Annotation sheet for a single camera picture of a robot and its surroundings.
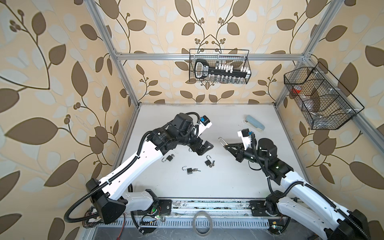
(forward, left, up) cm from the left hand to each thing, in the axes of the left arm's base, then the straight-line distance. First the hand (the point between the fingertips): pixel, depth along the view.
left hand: (207, 138), depth 68 cm
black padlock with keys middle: (0, -2, -29) cm, 29 cm away
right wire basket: (+18, -58, +6) cm, 61 cm away
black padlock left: (+2, +22, -29) cm, 36 cm away
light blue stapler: (+29, -35, -25) cm, 52 cm away
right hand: (0, -10, -8) cm, 13 cm away
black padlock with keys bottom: (-5, +9, -28) cm, 30 cm away
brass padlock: (+1, -9, -6) cm, 11 cm away
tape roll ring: (-32, +5, -24) cm, 40 cm away
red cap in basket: (+34, -53, +2) cm, 63 cm away
